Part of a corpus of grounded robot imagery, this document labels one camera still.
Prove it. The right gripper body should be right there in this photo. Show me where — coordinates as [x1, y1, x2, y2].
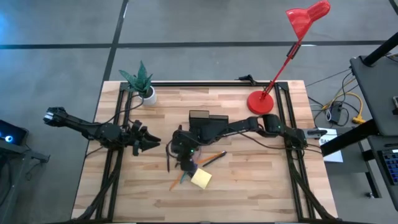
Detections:
[170, 129, 201, 164]

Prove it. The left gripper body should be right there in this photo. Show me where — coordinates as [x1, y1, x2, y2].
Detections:
[126, 119, 149, 156]

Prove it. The black pen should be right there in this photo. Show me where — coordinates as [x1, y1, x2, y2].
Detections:
[165, 143, 172, 174]
[201, 151, 228, 167]

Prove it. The yellow sticky note pad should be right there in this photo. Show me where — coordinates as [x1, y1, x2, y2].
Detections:
[190, 176, 213, 190]

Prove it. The black mesh desk organizer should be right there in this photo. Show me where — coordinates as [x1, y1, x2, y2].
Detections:
[188, 110, 230, 141]

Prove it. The white round plant pot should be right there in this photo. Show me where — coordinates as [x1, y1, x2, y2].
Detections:
[137, 86, 158, 107]

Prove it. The green snake plant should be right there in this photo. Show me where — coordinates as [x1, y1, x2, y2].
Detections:
[119, 60, 154, 98]

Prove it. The red desk lamp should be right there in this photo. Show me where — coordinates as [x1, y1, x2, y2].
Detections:
[247, 0, 331, 116]

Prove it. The black power plug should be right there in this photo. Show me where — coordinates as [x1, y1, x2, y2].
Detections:
[234, 74, 257, 86]

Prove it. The black floor stand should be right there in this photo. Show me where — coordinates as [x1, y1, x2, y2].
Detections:
[0, 141, 51, 224]

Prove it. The black tablet with blue light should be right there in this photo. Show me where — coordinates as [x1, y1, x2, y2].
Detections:
[0, 119, 29, 147]

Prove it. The white paper sheet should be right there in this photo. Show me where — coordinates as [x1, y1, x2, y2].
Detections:
[317, 127, 345, 164]

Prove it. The black power adapter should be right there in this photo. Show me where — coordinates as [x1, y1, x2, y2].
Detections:
[328, 101, 344, 125]

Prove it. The black diagonal beam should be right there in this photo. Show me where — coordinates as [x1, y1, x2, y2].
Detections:
[320, 119, 379, 157]

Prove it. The laptop keyboard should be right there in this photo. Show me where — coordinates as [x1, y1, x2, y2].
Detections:
[376, 147, 398, 187]

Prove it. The dark grey desk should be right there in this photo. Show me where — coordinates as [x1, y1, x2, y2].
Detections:
[349, 55, 398, 138]

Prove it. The black pole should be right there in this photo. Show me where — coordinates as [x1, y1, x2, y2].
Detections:
[362, 30, 398, 67]

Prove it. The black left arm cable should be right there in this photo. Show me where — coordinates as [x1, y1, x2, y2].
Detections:
[105, 98, 146, 127]

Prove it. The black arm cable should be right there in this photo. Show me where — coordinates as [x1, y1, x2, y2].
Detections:
[105, 98, 146, 127]
[239, 133, 323, 156]

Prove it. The black aluminium table frame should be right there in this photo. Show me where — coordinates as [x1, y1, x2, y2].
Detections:
[73, 81, 338, 224]

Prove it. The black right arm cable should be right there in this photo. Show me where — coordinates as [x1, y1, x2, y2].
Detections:
[239, 133, 323, 156]

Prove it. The black clamp handle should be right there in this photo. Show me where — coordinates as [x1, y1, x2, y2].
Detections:
[306, 128, 328, 139]

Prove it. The black floor cable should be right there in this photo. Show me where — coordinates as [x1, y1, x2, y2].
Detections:
[305, 68, 352, 87]

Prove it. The yellow cable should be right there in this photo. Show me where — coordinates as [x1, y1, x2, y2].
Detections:
[322, 91, 367, 125]

